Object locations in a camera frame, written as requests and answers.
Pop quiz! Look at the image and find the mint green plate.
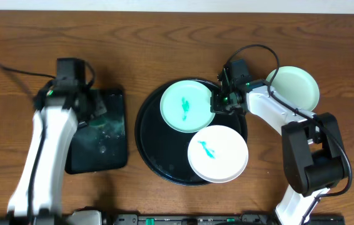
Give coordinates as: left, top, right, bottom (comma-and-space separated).
159, 80, 215, 133

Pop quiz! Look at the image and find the pale green plate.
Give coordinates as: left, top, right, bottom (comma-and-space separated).
271, 66, 320, 111

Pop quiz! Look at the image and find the green yellow sponge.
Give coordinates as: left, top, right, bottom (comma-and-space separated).
88, 118, 107, 129

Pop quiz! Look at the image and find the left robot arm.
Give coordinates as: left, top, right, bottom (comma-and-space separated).
0, 91, 105, 224

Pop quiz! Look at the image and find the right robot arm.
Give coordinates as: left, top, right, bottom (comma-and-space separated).
210, 80, 352, 224

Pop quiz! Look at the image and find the black rectangular tray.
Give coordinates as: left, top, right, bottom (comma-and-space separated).
65, 89, 128, 174

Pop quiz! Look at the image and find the black round tray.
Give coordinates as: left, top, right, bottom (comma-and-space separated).
135, 79, 248, 186

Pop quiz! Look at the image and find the white plate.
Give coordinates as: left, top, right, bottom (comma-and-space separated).
188, 125, 249, 183

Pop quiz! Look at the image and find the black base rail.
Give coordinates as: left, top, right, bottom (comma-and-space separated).
109, 212, 346, 225

